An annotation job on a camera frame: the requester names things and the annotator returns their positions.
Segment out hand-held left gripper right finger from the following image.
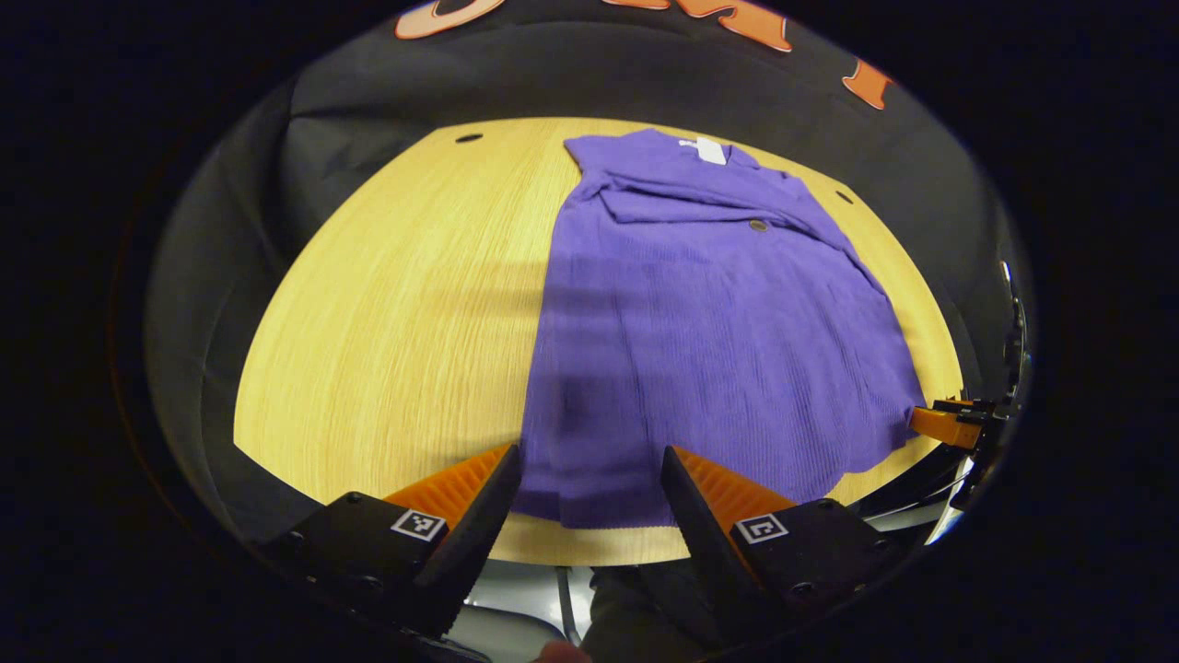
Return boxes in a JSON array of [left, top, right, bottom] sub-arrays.
[[660, 445, 899, 646]]

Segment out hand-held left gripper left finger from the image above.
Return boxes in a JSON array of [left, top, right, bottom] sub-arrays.
[[263, 442, 523, 641]]

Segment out purple knit cardigan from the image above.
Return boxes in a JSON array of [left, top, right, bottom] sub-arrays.
[[511, 129, 927, 530]]

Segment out person's dark trousers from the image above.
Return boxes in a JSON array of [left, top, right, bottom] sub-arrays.
[[580, 560, 729, 663]]

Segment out black backdrop cloth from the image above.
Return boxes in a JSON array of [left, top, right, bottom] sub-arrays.
[[143, 0, 1023, 544]]

